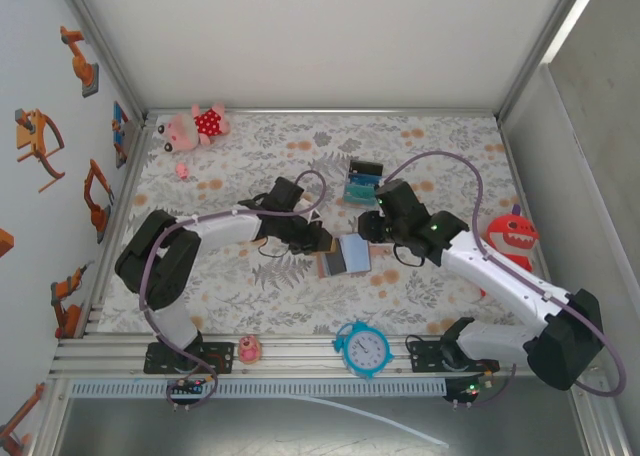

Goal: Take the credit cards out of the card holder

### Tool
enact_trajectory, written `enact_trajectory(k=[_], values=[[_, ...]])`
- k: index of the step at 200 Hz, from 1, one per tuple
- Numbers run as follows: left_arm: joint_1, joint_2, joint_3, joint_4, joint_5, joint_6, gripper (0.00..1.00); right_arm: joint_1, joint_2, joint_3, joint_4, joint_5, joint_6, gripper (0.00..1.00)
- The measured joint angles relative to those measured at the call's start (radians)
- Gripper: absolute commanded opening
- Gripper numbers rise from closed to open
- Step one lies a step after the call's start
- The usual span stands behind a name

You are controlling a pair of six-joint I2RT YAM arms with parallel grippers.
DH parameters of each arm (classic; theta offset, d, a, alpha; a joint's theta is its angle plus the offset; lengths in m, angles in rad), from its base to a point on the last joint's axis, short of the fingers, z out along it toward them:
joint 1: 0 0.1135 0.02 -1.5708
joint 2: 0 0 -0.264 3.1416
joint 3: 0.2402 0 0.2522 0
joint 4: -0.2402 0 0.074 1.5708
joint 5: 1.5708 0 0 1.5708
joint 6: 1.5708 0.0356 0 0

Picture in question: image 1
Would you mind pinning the brown leather card holder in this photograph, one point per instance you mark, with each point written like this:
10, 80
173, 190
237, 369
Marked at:
322, 268

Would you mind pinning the light blue card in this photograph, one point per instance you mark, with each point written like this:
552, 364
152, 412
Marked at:
356, 253

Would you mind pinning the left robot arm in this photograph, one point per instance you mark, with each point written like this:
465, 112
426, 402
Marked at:
225, 231

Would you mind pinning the clear acrylic card box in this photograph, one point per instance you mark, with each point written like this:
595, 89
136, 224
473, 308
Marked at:
357, 206

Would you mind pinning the green VIP card stack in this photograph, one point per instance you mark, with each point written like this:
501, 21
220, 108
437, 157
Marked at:
357, 192

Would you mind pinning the blue VIP card stack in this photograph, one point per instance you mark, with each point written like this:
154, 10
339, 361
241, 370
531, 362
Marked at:
362, 179

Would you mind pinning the black card stack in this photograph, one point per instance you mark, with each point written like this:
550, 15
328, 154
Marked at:
365, 167

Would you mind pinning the floral tablecloth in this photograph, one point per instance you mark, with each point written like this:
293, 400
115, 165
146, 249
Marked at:
300, 141

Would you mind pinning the red monster plush toy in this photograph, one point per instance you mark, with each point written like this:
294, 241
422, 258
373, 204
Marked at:
510, 233

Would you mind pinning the blue alarm clock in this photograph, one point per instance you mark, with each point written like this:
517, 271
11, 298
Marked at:
365, 351

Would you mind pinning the small pink pig figure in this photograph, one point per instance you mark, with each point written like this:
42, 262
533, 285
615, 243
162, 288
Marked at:
182, 170

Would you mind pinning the pink bear figure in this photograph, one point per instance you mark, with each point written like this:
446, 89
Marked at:
249, 348

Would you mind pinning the pink pig plush toy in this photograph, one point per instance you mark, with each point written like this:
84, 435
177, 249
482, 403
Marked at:
210, 123

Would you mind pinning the white plastic tube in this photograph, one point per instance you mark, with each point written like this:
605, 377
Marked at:
380, 418

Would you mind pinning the blue and orange sticker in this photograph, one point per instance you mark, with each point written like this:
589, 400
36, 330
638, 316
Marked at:
120, 126

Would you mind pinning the orange claw sticker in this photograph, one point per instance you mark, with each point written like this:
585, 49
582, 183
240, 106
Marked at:
32, 136

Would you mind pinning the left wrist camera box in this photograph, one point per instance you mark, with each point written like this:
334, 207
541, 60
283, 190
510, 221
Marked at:
314, 217

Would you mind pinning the aluminium frame rail, wide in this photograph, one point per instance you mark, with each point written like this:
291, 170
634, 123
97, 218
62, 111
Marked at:
300, 356

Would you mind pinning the aluminium frame rail, thin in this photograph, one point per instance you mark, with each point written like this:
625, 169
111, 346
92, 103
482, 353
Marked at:
325, 111

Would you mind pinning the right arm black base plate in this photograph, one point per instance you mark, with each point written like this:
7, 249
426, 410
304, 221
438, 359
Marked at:
422, 358

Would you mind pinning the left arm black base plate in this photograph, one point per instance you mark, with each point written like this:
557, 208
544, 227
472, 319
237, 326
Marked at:
222, 358

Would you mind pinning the aluminium frame side rail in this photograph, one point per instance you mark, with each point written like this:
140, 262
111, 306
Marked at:
131, 176

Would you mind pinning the aluminium frame post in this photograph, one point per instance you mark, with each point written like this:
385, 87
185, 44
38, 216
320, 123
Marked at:
545, 41
100, 41

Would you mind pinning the orange wall sticker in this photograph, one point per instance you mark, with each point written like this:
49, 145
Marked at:
5, 243

